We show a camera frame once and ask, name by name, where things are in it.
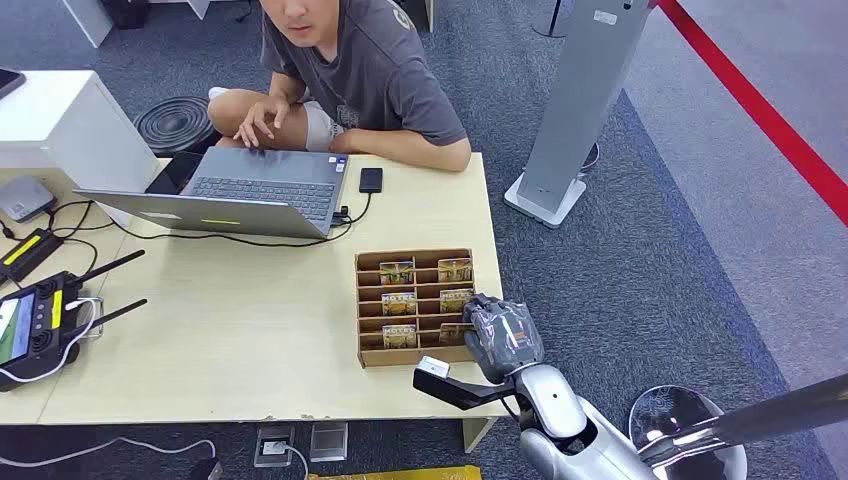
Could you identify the person's right hand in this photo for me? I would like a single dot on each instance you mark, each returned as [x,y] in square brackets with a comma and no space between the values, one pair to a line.
[262,112]

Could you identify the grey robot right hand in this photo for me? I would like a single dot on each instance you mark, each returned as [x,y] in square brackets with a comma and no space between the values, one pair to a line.
[507,341]

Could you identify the person's right forearm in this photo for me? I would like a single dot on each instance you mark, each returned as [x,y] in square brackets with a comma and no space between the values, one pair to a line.
[286,89]

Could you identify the person's left forearm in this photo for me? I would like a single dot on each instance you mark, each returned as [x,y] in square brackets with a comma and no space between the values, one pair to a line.
[411,149]

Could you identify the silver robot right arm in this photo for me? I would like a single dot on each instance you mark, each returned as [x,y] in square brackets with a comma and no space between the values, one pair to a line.
[563,424]

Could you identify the hotel key card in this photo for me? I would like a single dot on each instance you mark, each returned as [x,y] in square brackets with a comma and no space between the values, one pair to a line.
[397,273]
[399,336]
[399,304]
[455,270]
[456,301]

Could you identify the cardboard card holder box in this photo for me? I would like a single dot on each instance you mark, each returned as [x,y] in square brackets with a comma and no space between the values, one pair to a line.
[424,356]

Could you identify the person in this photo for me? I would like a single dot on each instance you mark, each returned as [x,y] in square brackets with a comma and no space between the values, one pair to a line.
[378,73]

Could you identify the grey open laptop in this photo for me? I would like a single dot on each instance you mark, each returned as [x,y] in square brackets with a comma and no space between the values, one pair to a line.
[265,192]

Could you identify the black ribbed round stool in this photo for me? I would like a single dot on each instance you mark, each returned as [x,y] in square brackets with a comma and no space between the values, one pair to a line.
[173,124]

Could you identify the beige table leg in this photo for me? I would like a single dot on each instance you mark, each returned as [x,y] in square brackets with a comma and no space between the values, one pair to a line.
[478,434]

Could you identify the small black external drive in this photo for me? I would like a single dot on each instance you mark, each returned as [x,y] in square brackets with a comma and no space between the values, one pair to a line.
[371,180]

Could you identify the yellow box edge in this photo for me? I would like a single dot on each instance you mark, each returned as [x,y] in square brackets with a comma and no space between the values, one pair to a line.
[411,474]

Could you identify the white furniture panel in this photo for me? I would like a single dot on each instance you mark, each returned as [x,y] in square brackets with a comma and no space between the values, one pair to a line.
[89,20]

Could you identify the white cabinet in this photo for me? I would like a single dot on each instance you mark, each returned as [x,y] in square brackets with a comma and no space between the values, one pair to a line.
[66,126]

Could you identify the black disc base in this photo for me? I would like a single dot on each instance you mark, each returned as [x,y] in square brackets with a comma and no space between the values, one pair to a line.
[591,158]

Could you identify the metal floor socket plate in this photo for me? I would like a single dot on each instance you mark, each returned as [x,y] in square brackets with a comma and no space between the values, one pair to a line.
[328,442]

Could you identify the grey kiosk stand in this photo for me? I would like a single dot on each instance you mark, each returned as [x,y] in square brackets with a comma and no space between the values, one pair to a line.
[583,99]

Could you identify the dark tablet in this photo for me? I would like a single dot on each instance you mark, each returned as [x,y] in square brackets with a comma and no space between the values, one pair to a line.
[8,81]

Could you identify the floor socket with plug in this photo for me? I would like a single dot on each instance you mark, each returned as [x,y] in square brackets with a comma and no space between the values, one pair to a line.
[273,447]

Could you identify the clear plastic holder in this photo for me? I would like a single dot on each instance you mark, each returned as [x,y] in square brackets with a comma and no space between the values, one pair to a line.
[97,318]

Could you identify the black adapter, yellow label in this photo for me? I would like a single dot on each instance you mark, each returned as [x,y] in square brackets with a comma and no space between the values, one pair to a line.
[26,253]

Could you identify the black round stand base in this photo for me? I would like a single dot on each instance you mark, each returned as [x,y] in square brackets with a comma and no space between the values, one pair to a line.
[553,23]

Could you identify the black remote controller with screen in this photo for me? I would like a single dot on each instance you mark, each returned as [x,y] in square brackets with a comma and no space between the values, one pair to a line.
[40,324]

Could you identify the red floor tape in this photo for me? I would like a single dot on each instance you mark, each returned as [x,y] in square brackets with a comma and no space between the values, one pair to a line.
[762,112]

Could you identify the pale wrist camera, black bracket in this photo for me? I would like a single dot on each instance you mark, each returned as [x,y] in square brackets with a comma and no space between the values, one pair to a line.
[457,392]

